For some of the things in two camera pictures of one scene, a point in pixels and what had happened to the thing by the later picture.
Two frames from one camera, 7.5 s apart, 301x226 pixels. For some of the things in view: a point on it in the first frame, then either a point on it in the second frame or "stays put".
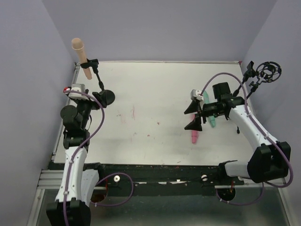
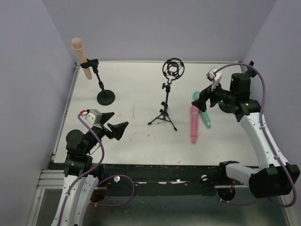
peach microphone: [78, 45] stays put
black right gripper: [200, 113] -> [209, 96]
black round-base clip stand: [105, 97] stays put
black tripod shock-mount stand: [268, 72] -> [173, 68]
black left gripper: [87, 103] -> [105, 128]
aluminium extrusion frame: [52, 178] stays put
